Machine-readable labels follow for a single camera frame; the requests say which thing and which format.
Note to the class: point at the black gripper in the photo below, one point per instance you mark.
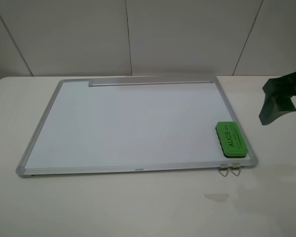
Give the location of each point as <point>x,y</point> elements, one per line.
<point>278,94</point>

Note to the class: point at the green whiteboard eraser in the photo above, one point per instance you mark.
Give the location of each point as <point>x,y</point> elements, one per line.
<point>231,139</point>

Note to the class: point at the white aluminium-framed whiteboard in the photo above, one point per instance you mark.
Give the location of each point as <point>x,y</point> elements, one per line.
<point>133,128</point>

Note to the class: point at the right metal hanging clip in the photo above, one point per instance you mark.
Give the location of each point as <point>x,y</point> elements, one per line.
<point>236,169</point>

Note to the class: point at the metal hanging clip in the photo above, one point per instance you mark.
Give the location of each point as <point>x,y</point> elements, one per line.
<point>236,169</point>
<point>223,170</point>

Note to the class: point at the left metal hanging clip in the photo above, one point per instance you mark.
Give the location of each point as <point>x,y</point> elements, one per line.
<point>223,170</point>

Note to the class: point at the clear tape piece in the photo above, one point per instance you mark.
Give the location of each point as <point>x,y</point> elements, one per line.
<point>217,197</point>

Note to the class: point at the grey marker tray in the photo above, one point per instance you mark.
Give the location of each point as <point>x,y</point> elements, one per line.
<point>124,81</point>

